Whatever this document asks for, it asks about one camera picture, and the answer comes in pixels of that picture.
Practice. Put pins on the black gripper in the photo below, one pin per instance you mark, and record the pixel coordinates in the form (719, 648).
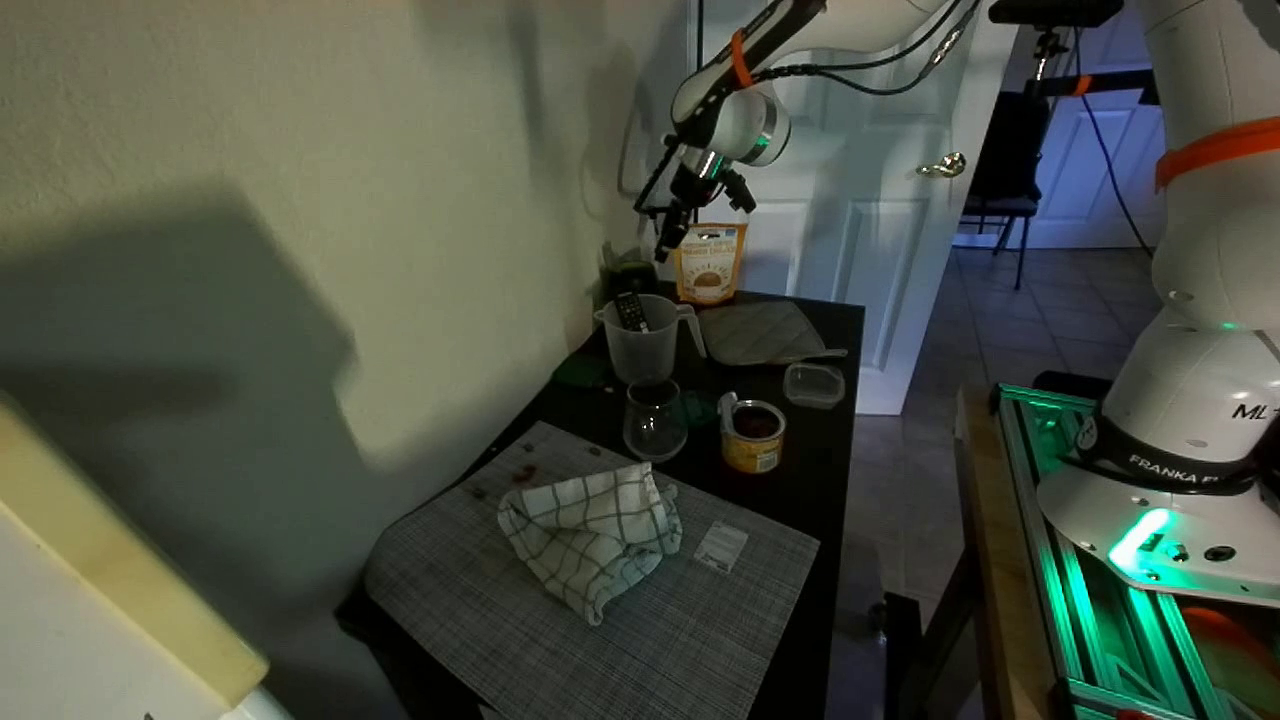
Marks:
(698, 184)

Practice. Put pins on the clear square plastic bowl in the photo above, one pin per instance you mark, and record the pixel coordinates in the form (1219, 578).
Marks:
(813, 387)

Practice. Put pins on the black utensil holder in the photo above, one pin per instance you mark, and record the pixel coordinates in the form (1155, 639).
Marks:
(639, 282)

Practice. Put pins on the grey quilted pot holder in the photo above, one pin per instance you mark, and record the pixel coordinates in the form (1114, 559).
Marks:
(765, 332)

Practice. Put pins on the clear drinking glass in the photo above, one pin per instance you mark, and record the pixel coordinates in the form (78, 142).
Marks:
(654, 427)

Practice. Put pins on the white panel door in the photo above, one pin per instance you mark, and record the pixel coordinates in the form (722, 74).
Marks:
(905, 265)

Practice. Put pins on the black table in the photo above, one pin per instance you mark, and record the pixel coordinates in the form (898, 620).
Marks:
(813, 467)

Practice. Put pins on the small white paper packet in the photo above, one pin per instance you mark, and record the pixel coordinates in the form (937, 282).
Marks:
(722, 547)

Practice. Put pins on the white checkered dish towel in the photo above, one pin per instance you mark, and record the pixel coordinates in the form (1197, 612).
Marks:
(586, 543)

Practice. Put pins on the black chair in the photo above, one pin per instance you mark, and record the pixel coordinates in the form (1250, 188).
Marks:
(1004, 160)

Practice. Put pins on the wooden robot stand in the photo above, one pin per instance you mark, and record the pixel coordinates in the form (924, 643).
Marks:
(1003, 561)

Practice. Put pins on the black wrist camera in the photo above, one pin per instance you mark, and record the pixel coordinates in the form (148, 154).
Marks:
(736, 194)

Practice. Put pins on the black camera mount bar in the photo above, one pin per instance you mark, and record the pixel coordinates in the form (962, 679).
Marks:
(1066, 81)

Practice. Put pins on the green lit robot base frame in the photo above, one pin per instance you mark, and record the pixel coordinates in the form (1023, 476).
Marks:
(1107, 624)

